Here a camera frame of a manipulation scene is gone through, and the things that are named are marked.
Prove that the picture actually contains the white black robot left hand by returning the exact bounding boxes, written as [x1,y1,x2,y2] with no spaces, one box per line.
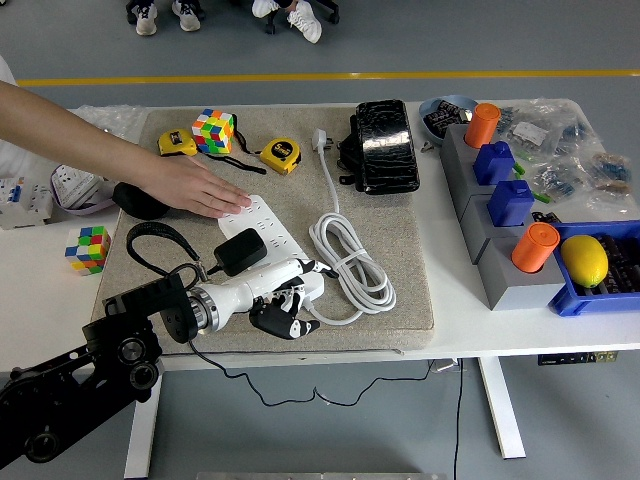
[212,257,340,342]

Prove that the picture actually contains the person's right hand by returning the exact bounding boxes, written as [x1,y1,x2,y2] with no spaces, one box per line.
[133,148,252,220]

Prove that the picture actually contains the black power adapter plug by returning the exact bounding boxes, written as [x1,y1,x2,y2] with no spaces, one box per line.
[213,227,268,277]

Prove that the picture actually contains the white power strip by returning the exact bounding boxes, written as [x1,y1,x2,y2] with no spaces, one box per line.
[217,193,326,311]

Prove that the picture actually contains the thin black adapter cord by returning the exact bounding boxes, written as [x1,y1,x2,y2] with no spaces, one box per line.
[187,264,436,407]

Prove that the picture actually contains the white wall socket panel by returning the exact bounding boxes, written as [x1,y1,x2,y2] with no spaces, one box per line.
[51,163,109,207]

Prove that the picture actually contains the yellow tape measure black clip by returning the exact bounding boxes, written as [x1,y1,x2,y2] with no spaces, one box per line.
[157,128,200,157]

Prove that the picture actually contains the large colourful puzzle cube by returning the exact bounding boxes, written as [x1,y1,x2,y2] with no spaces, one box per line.
[192,107,237,155]

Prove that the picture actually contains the black cloth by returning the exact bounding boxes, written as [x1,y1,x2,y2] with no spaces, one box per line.
[112,182,171,221]

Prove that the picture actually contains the yellow tape measure round label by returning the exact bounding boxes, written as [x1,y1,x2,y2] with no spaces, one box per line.
[259,137,303,175]

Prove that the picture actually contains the clear bag metal parts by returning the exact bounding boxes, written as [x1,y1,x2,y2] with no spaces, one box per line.
[74,103,146,146]

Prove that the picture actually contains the small colourful puzzle cube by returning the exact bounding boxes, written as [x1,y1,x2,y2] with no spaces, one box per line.
[64,224,112,277]

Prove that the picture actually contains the grey-brown fabric mat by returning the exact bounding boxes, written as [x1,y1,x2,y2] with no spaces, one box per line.
[88,104,436,359]

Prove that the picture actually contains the white sneaker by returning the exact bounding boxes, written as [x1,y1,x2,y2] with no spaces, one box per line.
[172,0,201,33]
[287,0,324,45]
[252,0,286,19]
[134,0,159,36]

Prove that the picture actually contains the white circuit breaker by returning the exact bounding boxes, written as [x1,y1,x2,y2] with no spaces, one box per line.
[0,177,54,231]

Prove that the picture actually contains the black office chair base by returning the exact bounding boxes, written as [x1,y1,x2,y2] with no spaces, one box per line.
[124,0,207,25]
[263,0,341,35]

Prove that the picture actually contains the white table leg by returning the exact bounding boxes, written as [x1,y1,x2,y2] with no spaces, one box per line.
[123,370,164,480]
[477,355,527,460]

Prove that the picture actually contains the glossy black case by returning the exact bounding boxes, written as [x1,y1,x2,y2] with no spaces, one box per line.
[337,98,421,195]

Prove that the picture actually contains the grey holder block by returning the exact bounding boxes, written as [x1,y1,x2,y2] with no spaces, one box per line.
[438,123,501,197]
[460,192,536,265]
[477,234,569,312]

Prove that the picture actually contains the light blue bowl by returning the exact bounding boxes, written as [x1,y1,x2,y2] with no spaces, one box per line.
[418,94,480,147]

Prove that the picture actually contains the black components in bowl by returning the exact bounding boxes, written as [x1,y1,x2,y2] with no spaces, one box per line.
[424,99,474,139]

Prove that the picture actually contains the blue bottle-shaped block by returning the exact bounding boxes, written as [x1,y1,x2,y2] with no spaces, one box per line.
[472,140,516,186]
[487,179,536,227]

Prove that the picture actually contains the orange cylinder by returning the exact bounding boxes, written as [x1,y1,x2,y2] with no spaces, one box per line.
[510,222,561,275]
[464,102,502,149]

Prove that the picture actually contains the black table control panel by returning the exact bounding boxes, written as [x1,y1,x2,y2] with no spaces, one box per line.
[537,351,619,366]

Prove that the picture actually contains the clear bag white label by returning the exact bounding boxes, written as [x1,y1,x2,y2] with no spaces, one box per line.
[499,107,556,154]

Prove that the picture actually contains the blue plastic bin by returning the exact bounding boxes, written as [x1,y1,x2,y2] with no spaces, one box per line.
[547,219,640,318]

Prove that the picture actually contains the clear bag blue components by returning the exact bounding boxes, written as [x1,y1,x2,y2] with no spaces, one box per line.
[527,157,594,204]

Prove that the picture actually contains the yellow lemon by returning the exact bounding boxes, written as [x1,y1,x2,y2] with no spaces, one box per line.
[559,234,610,289]

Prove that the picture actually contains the clear bag dark components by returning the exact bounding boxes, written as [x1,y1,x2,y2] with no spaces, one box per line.
[549,99,599,151]

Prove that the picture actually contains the black components in bin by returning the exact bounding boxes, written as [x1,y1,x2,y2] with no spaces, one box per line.
[594,234,640,295]

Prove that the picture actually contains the clear bag brown resistors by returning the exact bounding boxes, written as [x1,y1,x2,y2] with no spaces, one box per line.
[582,149,636,199]

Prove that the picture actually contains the white power strip cord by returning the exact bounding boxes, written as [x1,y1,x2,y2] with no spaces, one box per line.
[302,127,398,326]

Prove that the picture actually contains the black hanging cable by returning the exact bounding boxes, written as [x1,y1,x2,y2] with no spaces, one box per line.
[452,358,464,480]

